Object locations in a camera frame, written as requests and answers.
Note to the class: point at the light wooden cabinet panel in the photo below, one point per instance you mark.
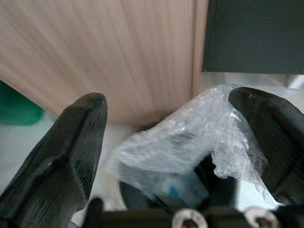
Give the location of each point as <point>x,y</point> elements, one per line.
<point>107,52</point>

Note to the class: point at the dark green cabinet panel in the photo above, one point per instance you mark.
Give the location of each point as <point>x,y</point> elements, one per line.
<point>256,35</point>

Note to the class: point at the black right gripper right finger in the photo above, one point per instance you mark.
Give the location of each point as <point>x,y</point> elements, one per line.
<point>278,142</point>

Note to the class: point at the green plastic object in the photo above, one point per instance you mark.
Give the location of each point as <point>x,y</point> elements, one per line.
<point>16,107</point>

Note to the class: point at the clear plastic wrap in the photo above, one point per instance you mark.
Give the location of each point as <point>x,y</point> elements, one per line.
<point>190,135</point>

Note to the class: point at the black rubbish bin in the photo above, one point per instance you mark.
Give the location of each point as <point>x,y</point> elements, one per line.
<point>223,185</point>

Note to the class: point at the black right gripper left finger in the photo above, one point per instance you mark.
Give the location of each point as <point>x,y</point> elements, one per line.
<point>52,171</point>

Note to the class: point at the white blue trash packet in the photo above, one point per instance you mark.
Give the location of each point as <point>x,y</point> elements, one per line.
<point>180,188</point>

